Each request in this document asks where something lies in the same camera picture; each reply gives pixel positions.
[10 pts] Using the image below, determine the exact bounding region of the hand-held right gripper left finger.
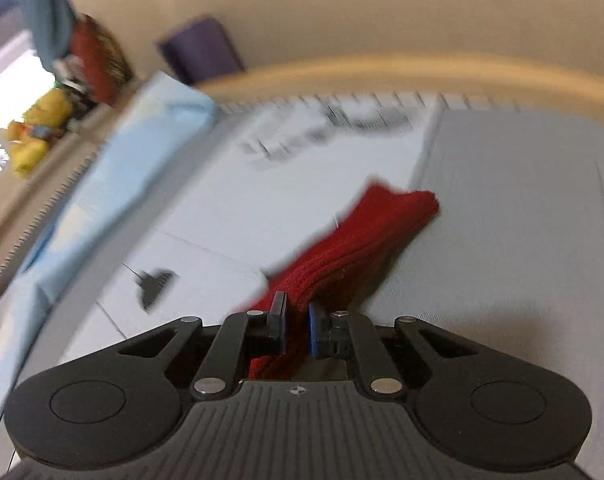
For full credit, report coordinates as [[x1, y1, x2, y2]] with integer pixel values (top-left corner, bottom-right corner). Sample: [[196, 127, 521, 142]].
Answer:
[[114, 291, 290, 402]]

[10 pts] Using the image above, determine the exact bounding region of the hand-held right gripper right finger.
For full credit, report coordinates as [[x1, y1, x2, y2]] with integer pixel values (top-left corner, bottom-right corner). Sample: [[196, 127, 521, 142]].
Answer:
[[308, 302, 484, 400]]

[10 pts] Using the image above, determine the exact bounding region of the red knit garment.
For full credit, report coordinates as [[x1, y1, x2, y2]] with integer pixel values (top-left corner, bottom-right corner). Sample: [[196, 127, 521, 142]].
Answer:
[[232, 182, 441, 384]]

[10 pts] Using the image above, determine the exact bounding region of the pale printed bed sheet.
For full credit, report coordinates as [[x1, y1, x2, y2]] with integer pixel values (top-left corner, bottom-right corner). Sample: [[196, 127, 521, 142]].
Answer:
[[56, 94, 443, 368]]

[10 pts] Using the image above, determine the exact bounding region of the light blue folded sheet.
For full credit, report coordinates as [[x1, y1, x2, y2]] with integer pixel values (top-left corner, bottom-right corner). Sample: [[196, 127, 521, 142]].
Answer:
[[0, 71, 220, 411]]

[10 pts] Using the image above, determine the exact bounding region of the grey mattress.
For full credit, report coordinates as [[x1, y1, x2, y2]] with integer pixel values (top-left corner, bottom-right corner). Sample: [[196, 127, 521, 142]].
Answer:
[[0, 92, 604, 480]]

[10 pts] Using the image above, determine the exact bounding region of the wooden headboard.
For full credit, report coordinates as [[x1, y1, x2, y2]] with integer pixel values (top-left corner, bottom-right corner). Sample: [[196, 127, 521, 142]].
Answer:
[[0, 50, 604, 281]]

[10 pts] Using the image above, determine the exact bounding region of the yellow plush toy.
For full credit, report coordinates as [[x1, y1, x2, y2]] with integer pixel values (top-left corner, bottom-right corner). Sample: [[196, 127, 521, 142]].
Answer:
[[24, 90, 73, 129], [6, 120, 50, 179]]

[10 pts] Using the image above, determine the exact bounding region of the dark red cushion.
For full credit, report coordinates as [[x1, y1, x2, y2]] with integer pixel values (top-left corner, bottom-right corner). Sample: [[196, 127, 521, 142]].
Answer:
[[70, 14, 133, 107]]

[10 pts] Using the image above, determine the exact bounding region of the window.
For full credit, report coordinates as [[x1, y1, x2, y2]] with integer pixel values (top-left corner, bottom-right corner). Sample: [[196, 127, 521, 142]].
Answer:
[[0, 0, 48, 187]]

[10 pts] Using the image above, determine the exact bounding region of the blue curtain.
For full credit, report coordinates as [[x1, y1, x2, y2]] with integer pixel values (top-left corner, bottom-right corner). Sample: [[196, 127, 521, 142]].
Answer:
[[10, 0, 80, 74]]

